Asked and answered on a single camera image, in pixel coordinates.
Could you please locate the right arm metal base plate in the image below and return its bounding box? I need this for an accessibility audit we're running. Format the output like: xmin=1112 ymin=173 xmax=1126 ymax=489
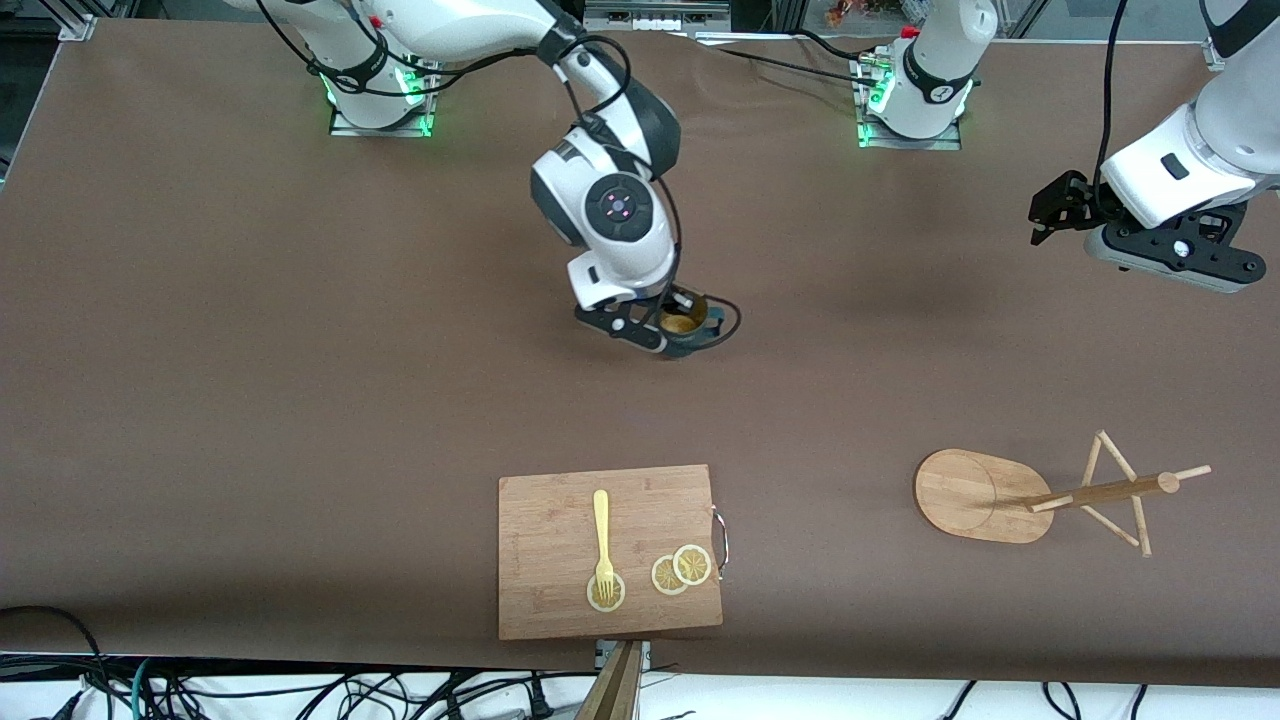
xmin=330 ymin=60 xmax=441 ymax=138

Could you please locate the teal cup yellow inside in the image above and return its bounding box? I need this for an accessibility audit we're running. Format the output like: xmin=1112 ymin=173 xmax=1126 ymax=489
xmin=655 ymin=292 xmax=723 ymax=361

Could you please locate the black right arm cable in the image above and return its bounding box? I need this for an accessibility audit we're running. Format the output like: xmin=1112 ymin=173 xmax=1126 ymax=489
xmin=255 ymin=0 xmax=743 ymax=351

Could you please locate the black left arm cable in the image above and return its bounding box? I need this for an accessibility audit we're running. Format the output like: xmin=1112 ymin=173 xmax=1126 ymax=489
xmin=1095 ymin=0 xmax=1131 ymax=189

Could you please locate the aluminium cage frame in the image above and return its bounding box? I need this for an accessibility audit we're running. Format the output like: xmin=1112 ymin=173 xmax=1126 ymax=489
xmin=55 ymin=0 xmax=1246 ymax=73

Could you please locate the wooden cutting board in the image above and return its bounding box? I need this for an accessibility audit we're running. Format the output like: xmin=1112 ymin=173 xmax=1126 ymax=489
xmin=497 ymin=464 xmax=724 ymax=641

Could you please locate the yellow plastic fork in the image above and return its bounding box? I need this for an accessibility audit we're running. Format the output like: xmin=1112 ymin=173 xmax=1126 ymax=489
xmin=592 ymin=489 xmax=616 ymax=604

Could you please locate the small metal bracket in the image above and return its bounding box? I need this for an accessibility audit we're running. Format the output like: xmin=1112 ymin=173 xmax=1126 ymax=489
xmin=595 ymin=640 xmax=651 ymax=673

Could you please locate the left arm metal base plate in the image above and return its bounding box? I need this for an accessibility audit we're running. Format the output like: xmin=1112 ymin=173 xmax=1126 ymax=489
xmin=855 ymin=55 xmax=963 ymax=151

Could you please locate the wooden cup rack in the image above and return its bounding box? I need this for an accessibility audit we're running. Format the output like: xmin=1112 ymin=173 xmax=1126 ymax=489
xmin=914 ymin=430 xmax=1213 ymax=558

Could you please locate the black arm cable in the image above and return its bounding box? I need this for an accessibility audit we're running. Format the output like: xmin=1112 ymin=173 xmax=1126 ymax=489
xmin=255 ymin=0 xmax=743 ymax=351
xmin=1095 ymin=0 xmax=1131 ymax=189

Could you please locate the black cable on table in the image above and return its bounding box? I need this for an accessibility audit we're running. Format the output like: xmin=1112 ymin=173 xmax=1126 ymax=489
xmin=690 ymin=30 xmax=881 ymax=89

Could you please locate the grey power strip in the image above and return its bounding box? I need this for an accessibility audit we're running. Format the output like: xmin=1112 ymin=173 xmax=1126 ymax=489
xmin=585 ymin=0 xmax=731 ymax=31

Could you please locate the wooden beam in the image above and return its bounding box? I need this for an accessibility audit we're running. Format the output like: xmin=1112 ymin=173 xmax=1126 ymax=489
xmin=575 ymin=642 xmax=643 ymax=720

